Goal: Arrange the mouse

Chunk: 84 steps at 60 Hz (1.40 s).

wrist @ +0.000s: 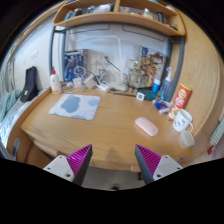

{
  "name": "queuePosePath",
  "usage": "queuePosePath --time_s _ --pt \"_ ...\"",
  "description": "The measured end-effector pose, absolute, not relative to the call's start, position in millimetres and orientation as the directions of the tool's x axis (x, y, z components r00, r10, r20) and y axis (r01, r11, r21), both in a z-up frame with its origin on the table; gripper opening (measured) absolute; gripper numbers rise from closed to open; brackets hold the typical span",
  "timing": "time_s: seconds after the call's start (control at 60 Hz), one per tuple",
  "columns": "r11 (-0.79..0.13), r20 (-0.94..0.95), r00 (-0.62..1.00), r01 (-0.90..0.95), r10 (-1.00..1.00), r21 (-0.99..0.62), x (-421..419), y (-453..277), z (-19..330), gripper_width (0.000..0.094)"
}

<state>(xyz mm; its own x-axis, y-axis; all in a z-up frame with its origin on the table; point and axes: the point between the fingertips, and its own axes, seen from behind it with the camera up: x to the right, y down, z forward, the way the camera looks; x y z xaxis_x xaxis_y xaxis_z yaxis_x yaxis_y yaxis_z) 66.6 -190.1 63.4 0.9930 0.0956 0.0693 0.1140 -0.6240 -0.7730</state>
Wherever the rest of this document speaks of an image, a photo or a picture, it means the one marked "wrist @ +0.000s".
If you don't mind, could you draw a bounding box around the blue robot model kit box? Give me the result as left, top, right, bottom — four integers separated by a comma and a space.
63, 49, 88, 83

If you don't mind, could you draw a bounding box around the wooden shelf unit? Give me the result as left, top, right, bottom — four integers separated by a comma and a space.
52, 0, 186, 37

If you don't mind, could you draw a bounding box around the white red-pump lotion bottle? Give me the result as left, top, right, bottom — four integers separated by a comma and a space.
49, 66, 63, 95

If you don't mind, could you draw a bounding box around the white wall switch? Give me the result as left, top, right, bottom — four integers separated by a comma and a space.
29, 49, 39, 60

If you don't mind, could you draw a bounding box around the black bag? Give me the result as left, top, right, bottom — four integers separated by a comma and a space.
19, 65, 39, 103

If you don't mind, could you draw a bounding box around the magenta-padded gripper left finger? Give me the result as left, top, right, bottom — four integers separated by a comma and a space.
43, 143, 93, 187

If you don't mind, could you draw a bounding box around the grey blue-printed mouse pad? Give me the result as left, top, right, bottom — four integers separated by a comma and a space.
48, 93, 101, 121

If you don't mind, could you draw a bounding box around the small white cube clock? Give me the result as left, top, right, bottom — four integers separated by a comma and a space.
135, 91, 146, 102

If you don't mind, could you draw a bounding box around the metal cup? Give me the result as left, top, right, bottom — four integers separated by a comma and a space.
99, 69, 114, 85

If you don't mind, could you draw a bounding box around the white charger block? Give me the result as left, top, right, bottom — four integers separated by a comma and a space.
83, 73, 98, 90

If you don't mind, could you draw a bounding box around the blue checked bedding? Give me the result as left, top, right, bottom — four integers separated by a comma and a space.
0, 99, 34, 148

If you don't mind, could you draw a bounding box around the dark green plug cable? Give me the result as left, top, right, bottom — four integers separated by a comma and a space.
103, 55, 124, 75

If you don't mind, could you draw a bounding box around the large brown tree figure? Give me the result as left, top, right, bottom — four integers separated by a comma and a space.
141, 53, 164, 87

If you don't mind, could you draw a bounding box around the white power strip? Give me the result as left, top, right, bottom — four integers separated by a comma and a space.
96, 83, 111, 94

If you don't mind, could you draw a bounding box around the colourful printed box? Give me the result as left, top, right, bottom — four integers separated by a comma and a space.
139, 46, 168, 84

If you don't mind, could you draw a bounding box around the blue white-capped tube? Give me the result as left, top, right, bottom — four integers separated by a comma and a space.
151, 78, 162, 95

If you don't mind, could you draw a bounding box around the grey metal shelf frame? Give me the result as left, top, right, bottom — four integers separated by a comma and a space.
49, 24, 186, 102

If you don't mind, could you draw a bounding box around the blue spray bottle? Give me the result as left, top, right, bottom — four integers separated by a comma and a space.
159, 66, 175, 102

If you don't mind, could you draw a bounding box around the pink computer mouse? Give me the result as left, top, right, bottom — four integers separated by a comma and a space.
134, 116, 159, 137

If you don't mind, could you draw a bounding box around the red chips can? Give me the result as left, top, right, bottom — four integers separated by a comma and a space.
166, 83, 193, 121

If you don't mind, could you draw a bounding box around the teal blanket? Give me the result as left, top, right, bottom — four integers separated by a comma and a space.
0, 89, 23, 123

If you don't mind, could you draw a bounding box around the clear plastic cup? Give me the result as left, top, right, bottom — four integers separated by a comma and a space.
177, 129, 196, 150

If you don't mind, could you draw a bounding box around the teal round bowl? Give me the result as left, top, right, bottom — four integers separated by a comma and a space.
138, 87, 157, 102

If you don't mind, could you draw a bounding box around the blue tissue packet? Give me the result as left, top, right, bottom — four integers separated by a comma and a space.
152, 98, 172, 114

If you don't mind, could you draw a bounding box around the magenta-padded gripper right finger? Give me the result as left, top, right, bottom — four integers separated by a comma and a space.
134, 144, 184, 185

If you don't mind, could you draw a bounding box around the white printed mug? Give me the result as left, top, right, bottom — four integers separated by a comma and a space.
172, 108, 194, 133

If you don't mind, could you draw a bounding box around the black ruler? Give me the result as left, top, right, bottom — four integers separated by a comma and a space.
113, 90, 137, 98

